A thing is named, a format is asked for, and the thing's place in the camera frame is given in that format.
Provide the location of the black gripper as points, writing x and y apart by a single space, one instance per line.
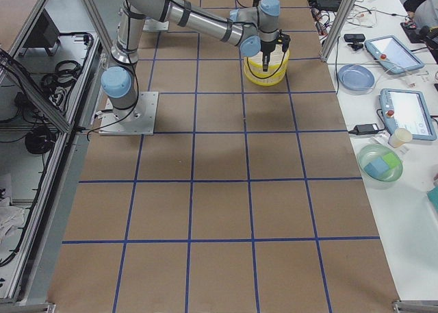
267 46

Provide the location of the black webcam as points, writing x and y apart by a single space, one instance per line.
354 41

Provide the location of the blue plate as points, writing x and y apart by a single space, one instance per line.
356 78

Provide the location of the black power adapter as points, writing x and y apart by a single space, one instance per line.
365 129

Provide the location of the far teach pendant tablet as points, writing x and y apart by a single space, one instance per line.
392 55

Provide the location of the teach pendant tablet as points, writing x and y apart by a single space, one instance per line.
392 55
407 109

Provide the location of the near teach pendant tablet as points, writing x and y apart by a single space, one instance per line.
407 109

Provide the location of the paper cup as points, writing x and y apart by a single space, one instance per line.
400 137

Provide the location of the green bowl with sponges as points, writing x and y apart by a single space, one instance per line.
380 165

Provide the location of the aluminium frame post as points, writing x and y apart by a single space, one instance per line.
335 31

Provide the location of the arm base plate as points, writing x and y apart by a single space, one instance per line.
140 121
152 25

